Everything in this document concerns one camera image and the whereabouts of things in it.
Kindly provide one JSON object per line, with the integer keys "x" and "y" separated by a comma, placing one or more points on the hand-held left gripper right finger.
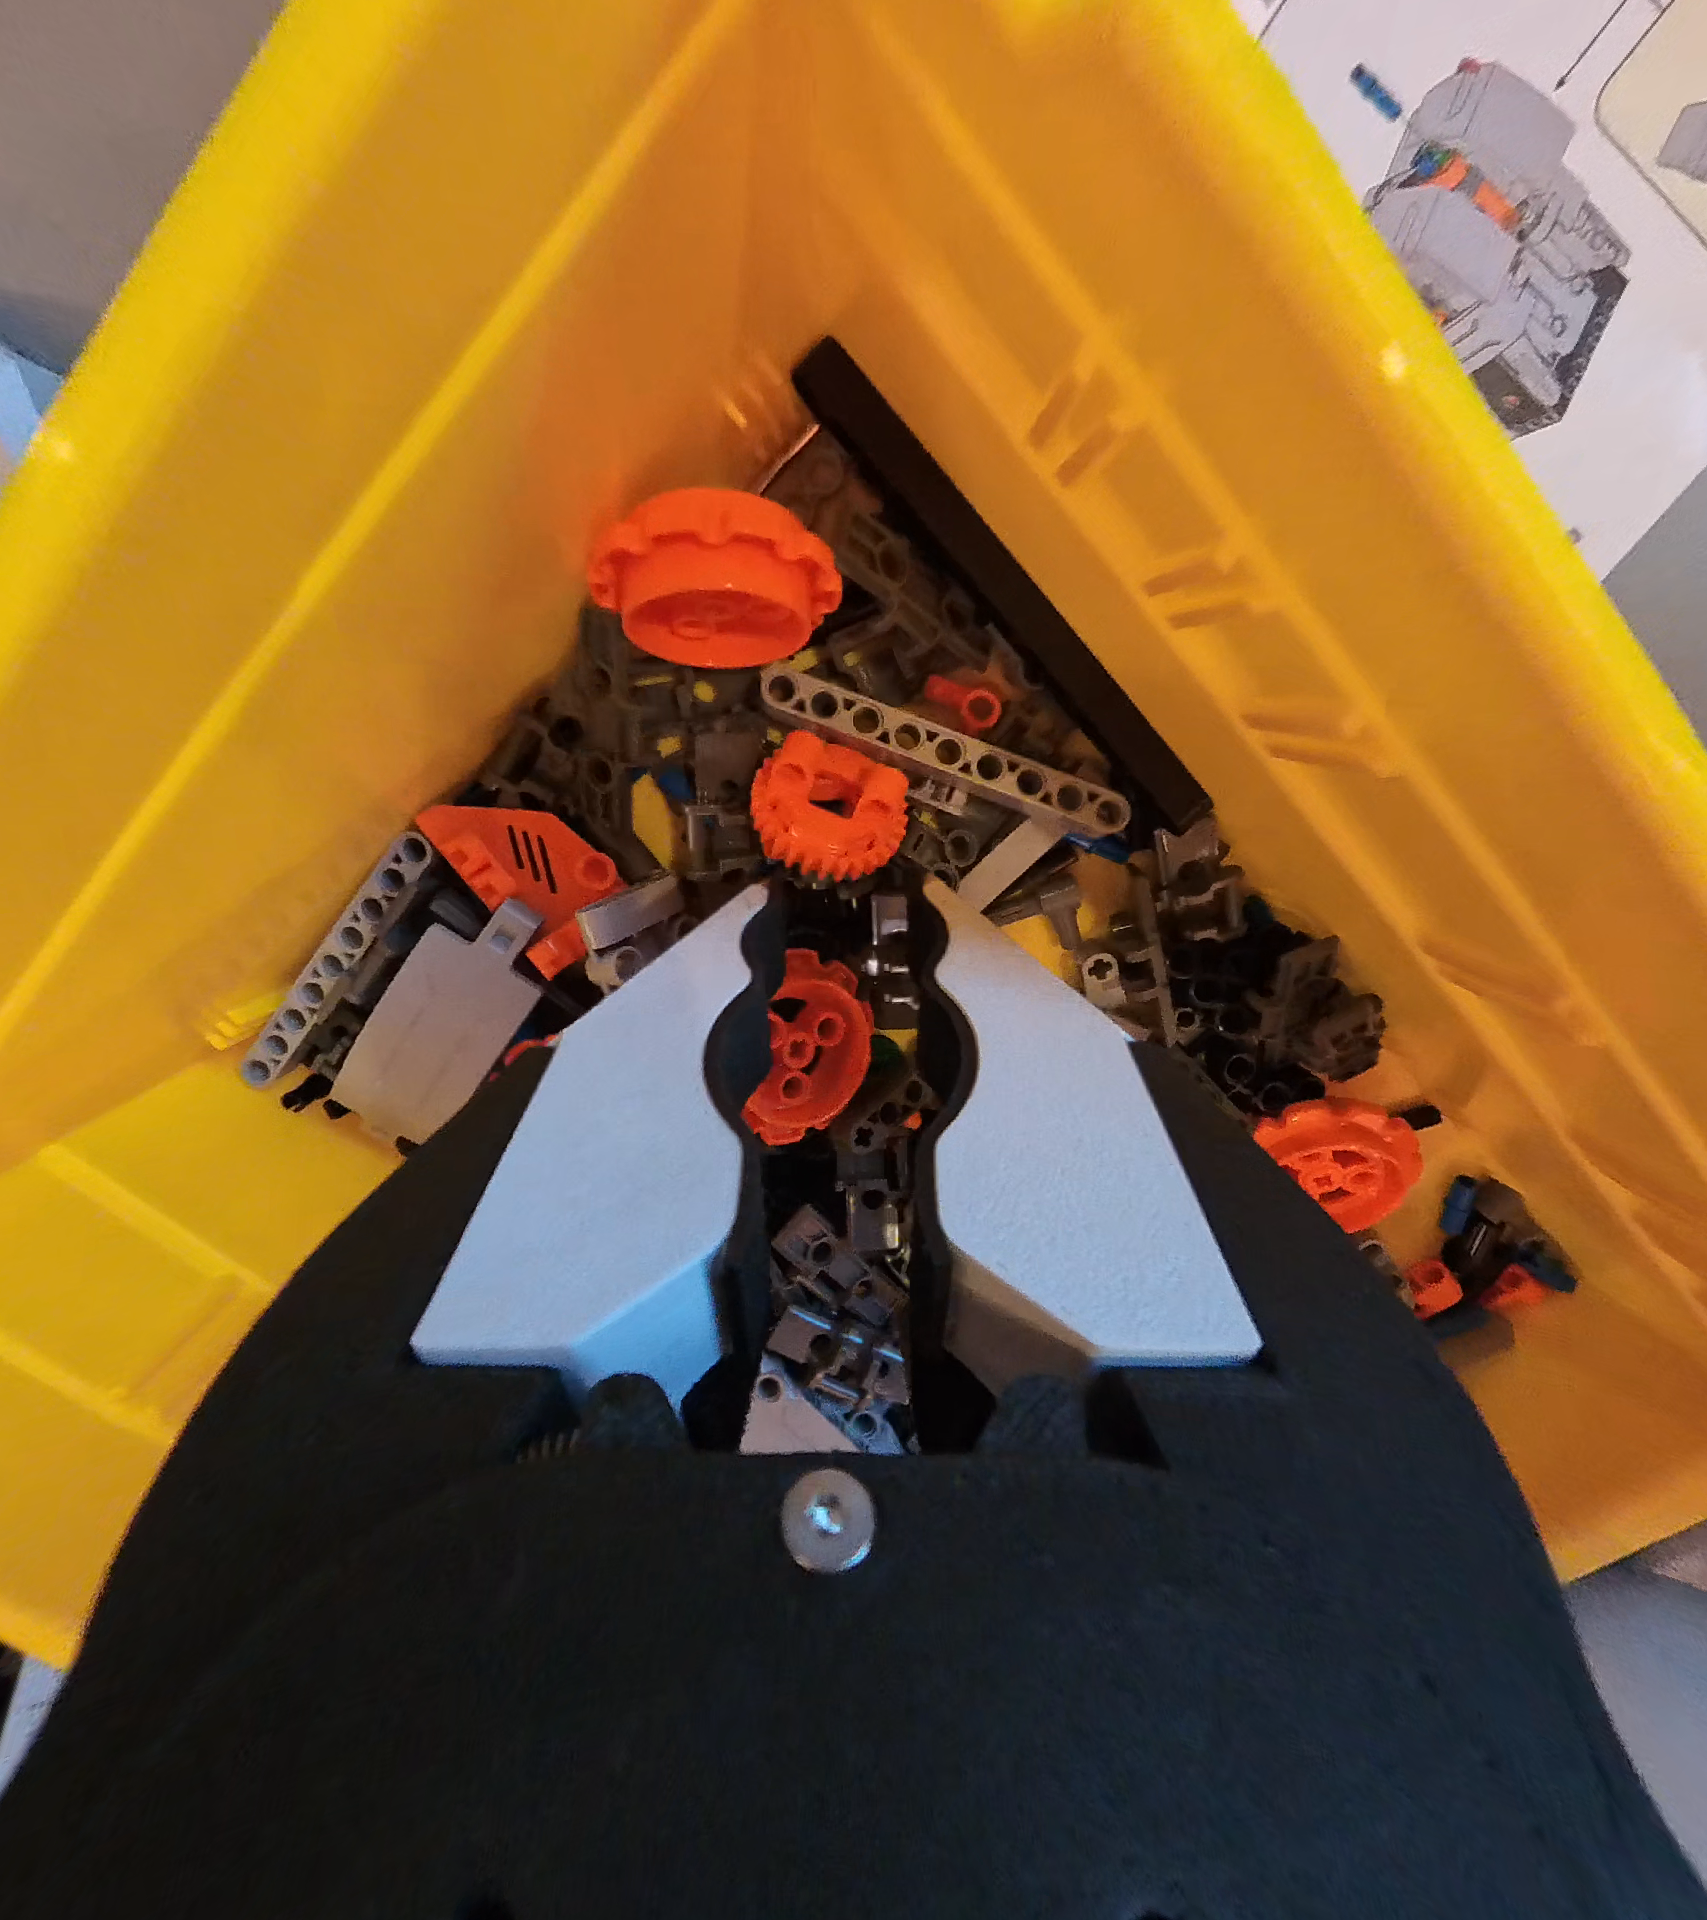
{"x": 1095, "y": 1201}

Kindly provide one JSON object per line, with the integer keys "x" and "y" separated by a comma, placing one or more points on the short grey holed beam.
{"x": 337, "y": 961}

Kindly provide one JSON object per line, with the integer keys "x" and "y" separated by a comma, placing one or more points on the light grey curved panel piece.
{"x": 433, "y": 1035}

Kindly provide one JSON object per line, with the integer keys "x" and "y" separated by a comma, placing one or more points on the pile of building block pieces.
{"x": 1244, "y": 990}

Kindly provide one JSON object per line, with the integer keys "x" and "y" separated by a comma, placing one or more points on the orange crown gear piece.
{"x": 831, "y": 802}

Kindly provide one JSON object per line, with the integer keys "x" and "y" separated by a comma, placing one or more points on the yellow plastic bin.
{"x": 419, "y": 374}

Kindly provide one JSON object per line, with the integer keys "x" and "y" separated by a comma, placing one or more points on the large orange wheel hub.
{"x": 711, "y": 585}

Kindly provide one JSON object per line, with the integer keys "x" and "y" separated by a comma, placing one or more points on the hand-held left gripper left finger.
{"x": 585, "y": 1201}

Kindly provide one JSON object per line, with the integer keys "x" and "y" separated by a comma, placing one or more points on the orange toothed wheel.
{"x": 1342, "y": 1163}
{"x": 809, "y": 1050}

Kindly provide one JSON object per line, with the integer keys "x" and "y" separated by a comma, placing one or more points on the long light grey holed beam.
{"x": 975, "y": 758}

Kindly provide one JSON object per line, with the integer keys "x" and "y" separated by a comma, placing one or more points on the instruction booklet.
{"x": 1618, "y": 225}

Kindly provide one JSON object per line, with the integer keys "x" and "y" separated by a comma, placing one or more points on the orange panel piece black stripes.
{"x": 493, "y": 862}

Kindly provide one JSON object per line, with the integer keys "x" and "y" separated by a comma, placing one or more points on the small orange connector piece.
{"x": 967, "y": 703}

